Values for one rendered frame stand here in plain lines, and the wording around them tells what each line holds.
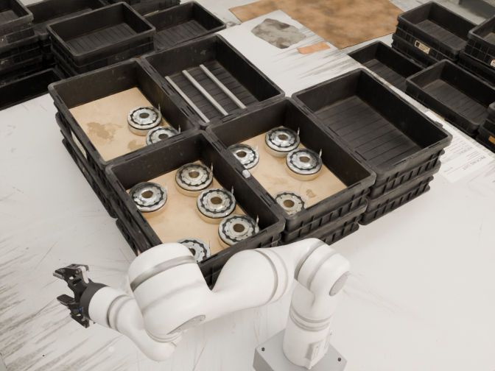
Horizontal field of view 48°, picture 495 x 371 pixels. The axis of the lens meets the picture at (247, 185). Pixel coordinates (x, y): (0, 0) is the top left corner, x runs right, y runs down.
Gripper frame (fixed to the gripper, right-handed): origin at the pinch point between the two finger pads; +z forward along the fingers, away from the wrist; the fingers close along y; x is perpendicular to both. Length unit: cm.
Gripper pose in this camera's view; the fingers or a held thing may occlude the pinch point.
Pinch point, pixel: (62, 285)
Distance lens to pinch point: 128.9
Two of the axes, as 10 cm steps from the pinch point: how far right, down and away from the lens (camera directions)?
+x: 6.1, -2.6, 7.5
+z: -7.9, -1.6, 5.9
